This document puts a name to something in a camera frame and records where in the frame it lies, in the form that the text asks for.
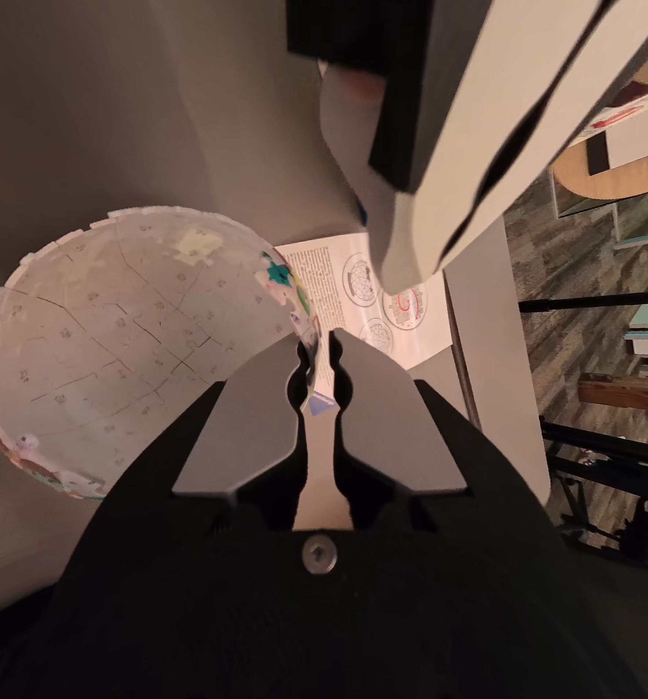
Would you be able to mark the glass partition panel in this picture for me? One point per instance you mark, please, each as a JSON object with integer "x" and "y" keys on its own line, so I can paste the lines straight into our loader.
{"x": 580, "y": 199}

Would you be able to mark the folded instruction leaflet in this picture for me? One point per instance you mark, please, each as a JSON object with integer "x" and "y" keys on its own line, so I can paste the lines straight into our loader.
{"x": 324, "y": 273}

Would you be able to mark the brown wooden plank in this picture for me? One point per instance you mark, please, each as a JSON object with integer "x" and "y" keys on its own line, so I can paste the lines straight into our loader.
{"x": 624, "y": 393}

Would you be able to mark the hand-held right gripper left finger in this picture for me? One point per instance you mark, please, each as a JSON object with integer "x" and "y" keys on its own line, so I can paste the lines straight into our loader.
{"x": 247, "y": 431}

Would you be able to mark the black metal leg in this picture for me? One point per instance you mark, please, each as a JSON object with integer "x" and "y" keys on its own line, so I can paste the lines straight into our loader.
{"x": 591, "y": 301}
{"x": 608, "y": 442}

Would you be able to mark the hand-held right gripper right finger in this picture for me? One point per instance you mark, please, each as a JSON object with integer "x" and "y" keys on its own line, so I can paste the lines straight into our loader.
{"x": 400, "y": 431}

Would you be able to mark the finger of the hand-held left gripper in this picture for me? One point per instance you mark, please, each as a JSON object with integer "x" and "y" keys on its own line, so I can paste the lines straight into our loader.
{"x": 493, "y": 109}
{"x": 602, "y": 71}

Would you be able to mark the colourful puzzle ball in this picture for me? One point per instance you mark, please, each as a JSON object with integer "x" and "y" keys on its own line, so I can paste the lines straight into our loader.
{"x": 111, "y": 327}

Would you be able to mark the white sign board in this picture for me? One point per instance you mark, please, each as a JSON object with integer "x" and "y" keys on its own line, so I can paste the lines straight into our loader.
{"x": 602, "y": 180}

